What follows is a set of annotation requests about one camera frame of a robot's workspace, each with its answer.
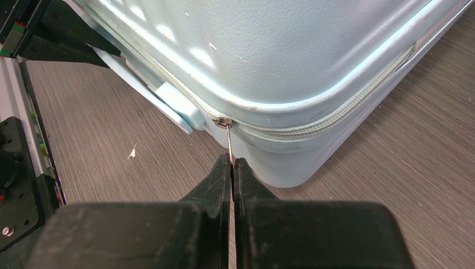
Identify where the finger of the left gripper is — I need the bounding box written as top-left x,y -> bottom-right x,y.
20,33 -> 110,67
40,1 -> 121,56

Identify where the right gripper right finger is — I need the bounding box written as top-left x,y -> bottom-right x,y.
232,158 -> 415,268

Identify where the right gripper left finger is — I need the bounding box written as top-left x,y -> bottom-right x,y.
27,154 -> 231,268

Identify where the metal zipper pull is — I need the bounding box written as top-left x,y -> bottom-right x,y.
214,118 -> 234,164

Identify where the light blue hard-shell suitcase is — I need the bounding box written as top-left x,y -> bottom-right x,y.
72,1 -> 472,188

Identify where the aluminium rail frame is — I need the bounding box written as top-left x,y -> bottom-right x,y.
0,0 -> 68,207

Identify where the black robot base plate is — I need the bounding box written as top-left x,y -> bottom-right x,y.
1,117 -> 59,252

